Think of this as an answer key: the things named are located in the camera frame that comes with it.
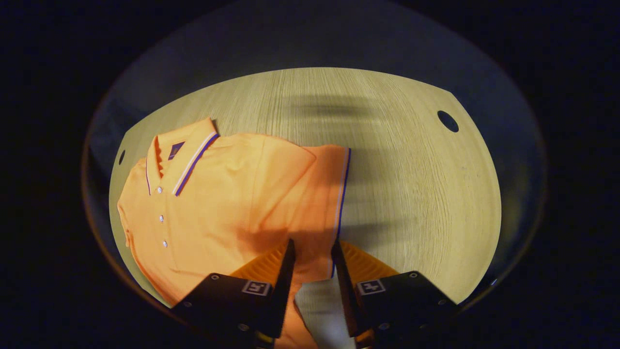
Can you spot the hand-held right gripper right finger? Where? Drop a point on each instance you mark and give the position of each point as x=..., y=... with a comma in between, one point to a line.
x=345, y=291

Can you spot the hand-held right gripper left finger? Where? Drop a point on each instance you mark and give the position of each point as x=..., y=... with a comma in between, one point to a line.
x=285, y=291

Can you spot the orange polo T-shirt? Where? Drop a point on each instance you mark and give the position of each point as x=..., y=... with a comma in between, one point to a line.
x=232, y=194

